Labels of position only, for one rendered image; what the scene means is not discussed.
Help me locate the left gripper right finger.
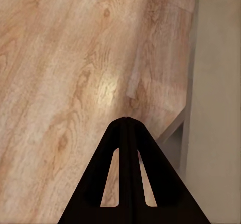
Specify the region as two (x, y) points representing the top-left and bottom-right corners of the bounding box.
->
(126, 117), (210, 224)

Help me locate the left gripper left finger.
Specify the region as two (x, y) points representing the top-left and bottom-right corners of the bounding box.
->
(58, 117), (134, 224)

